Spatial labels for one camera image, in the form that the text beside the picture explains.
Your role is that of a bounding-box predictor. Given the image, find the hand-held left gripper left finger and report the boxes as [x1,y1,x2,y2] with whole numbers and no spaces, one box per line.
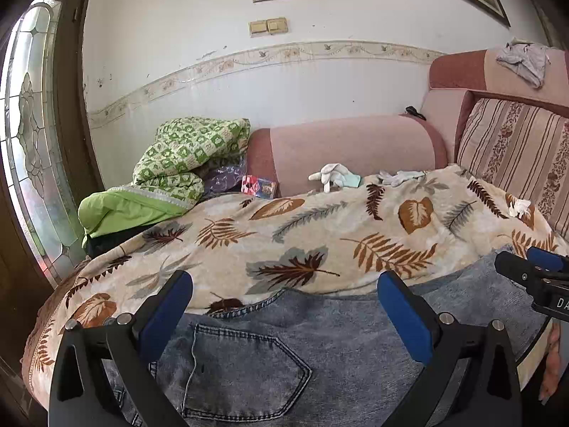
[49,269,194,427]

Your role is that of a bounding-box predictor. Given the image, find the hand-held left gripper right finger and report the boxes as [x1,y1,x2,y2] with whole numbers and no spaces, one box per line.
[377,270,523,427]

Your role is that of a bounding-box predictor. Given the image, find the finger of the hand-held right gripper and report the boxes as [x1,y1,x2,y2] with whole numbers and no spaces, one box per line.
[527,247,569,272]
[495,251,569,284]

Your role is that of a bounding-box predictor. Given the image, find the grey denim pants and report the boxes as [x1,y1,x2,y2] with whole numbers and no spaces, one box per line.
[102,244,552,427]

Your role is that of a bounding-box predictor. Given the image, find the person's right hand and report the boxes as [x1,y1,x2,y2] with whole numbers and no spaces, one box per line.
[538,322,563,403]

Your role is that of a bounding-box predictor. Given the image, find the dark cloth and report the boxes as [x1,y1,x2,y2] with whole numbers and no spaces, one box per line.
[84,227,152,259]

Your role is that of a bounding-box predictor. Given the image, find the striped floral cushion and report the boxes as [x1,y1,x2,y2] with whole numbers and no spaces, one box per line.
[457,97,569,232]

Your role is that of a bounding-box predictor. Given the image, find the leaf print blanket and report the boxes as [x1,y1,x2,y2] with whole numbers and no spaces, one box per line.
[22,164,569,410]

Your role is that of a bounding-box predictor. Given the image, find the flat white glove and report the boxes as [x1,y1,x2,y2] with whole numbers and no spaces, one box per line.
[378,170,426,188]

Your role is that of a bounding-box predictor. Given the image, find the purple plastic bag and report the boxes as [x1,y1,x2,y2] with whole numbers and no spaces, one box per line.
[202,164,247,199]

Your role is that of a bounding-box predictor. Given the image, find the white glove with teal cuff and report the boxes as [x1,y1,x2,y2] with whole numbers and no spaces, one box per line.
[308,163,364,193]

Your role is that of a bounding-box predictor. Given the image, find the small colourful box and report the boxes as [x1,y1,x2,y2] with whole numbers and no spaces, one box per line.
[241,175,278,199]

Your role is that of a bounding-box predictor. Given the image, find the green patterned quilt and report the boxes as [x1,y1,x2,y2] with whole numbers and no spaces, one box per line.
[79,116,251,237]

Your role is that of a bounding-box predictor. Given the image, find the pink sofa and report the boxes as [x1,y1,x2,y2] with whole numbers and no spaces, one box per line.
[246,47,569,241]

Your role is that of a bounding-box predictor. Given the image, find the grey cloth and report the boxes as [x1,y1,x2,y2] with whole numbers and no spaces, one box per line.
[495,38,551,90]

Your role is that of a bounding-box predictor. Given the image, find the stained glass door pane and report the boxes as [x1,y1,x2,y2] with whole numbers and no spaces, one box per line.
[0,0,87,285]

